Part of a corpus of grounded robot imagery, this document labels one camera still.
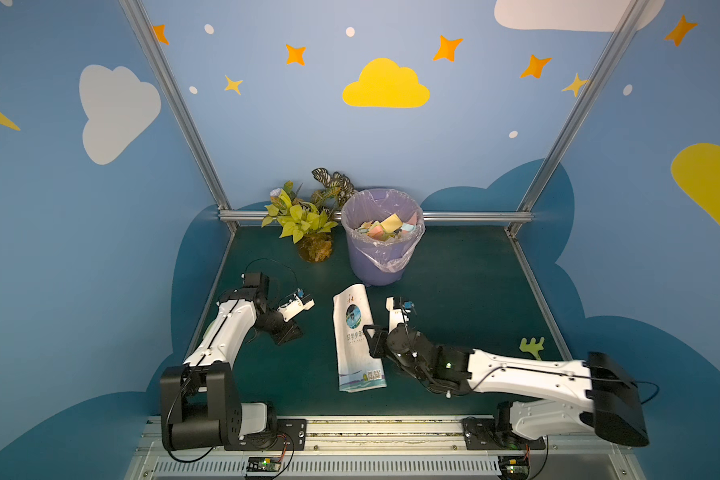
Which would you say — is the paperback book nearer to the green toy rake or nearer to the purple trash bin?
the purple trash bin

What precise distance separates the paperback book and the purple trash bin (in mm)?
110

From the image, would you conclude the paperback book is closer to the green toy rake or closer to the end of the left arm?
the end of the left arm

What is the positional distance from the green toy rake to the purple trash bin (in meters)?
0.43

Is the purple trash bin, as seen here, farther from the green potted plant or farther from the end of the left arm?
the end of the left arm

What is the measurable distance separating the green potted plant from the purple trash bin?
0.20ft

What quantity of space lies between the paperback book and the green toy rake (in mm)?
501

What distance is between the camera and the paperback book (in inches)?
27.5

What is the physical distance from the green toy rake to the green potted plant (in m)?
0.72

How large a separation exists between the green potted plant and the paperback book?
0.24 metres

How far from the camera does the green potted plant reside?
0.91 meters

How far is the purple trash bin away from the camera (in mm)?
836
